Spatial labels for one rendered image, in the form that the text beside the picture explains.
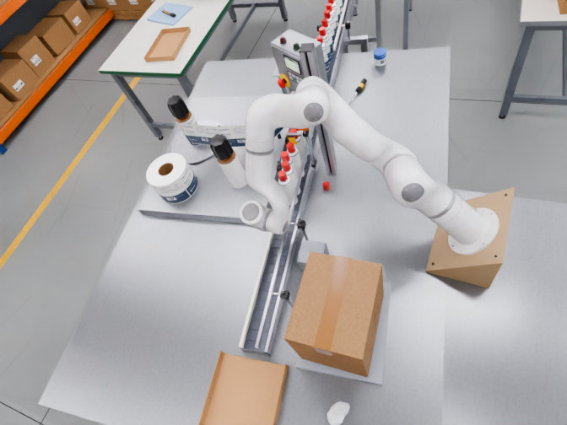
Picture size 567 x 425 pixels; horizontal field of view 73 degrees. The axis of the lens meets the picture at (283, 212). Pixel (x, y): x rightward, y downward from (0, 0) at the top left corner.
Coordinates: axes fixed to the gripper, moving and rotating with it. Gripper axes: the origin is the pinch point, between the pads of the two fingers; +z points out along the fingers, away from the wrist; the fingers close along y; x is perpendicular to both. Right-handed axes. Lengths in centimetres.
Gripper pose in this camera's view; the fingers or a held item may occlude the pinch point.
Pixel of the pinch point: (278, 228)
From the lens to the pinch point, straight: 159.2
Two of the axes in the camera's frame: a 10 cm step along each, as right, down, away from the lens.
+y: -9.5, -0.7, 3.2
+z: 3.0, 2.1, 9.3
